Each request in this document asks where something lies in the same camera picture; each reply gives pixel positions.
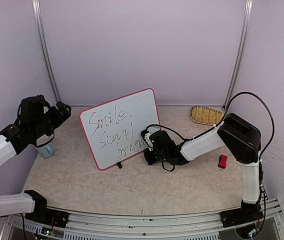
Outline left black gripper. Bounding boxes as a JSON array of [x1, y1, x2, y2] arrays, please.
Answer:
[[31, 100, 71, 140]]

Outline pink framed whiteboard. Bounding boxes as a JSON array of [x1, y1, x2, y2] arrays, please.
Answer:
[[79, 88, 160, 171]]

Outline red black whiteboard eraser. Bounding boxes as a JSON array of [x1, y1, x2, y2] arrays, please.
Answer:
[[218, 154, 228, 169]]

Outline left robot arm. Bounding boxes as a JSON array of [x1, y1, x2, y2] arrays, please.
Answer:
[[0, 95, 71, 223]]

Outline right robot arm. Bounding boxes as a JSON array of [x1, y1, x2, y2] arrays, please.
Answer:
[[141, 113, 264, 222]]

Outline light blue mug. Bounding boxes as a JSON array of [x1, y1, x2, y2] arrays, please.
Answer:
[[35, 143, 54, 159]]

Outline woven bamboo tray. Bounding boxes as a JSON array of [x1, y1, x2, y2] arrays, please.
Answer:
[[190, 105, 224, 126]]

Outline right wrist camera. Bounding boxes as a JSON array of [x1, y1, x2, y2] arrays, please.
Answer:
[[141, 129, 154, 151]]

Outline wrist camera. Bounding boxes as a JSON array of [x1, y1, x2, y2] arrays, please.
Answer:
[[141, 129, 154, 151], [18, 94, 50, 126]]

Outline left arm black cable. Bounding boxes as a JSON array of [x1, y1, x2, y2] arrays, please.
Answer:
[[16, 99, 56, 148]]

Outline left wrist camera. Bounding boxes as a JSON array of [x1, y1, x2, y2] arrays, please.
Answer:
[[18, 94, 50, 126]]

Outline front aluminium rail frame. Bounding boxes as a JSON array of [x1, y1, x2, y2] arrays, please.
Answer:
[[0, 197, 284, 240]]

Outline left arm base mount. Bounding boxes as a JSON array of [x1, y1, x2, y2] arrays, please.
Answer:
[[24, 190, 69, 229]]

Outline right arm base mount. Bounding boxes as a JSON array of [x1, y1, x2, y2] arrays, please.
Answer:
[[220, 201, 264, 228]]

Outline left aluminium corner post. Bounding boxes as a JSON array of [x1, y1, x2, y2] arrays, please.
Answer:
[[31, 0, 61, 102]]

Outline aluminium corner post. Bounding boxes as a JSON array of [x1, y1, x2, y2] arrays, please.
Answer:
[[223, 0, 253, 108], [31, 0, 61, 102]]

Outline right aluminium corner post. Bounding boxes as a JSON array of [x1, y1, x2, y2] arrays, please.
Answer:
[[223, 0, 253, 108]]

